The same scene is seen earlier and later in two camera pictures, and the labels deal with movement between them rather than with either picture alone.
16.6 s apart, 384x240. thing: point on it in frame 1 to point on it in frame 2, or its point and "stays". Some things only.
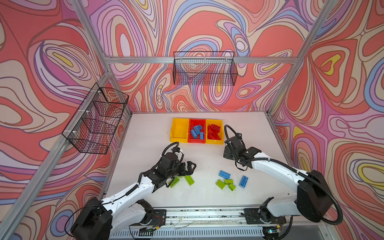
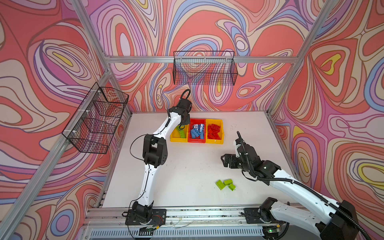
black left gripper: [183, 172] to [188, 118]
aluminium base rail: [218, 224] stays
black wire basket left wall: [92, 127] stays
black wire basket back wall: [204, 68] stays
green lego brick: [175, 181] to [181, 131]
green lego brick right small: [228, 181] stays
